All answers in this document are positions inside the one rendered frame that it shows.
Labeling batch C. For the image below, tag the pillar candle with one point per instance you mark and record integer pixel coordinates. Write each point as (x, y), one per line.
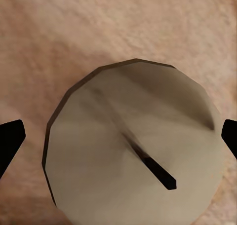
(134, 143)

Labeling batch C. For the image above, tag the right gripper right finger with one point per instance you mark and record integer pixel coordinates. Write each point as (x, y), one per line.
(229, 135)

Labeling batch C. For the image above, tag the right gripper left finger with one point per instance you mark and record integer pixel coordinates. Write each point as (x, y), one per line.
(12, 135)

